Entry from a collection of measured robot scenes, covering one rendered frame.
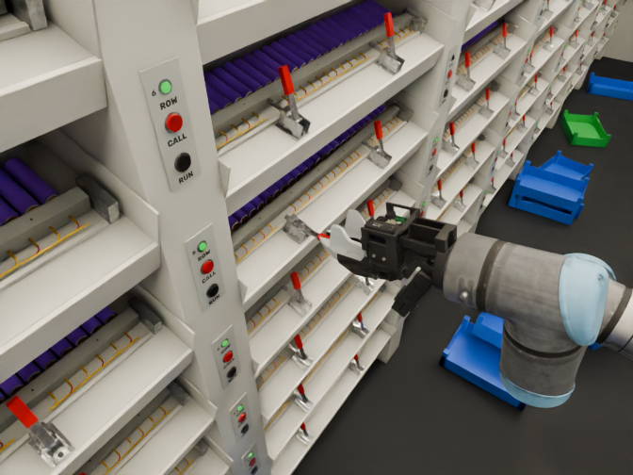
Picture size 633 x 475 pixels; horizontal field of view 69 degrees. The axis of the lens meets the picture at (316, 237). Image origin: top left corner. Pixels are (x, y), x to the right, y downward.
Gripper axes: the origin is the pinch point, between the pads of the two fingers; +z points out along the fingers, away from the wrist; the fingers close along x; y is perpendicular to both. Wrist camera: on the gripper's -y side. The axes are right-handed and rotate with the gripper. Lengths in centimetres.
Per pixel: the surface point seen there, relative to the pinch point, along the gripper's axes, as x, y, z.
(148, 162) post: 24.1, 25.9, -1.1
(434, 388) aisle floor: -46, -97, 6
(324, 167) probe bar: -13.8, 4.2, 10.4
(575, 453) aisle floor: -51, -106, -37
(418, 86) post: -44.7, 8.5, 6.9
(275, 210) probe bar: 0.9, 3.9, 9.8
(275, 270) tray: 8.1, -1.6, 5.2
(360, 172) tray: -20.8, -0.1, 7.7
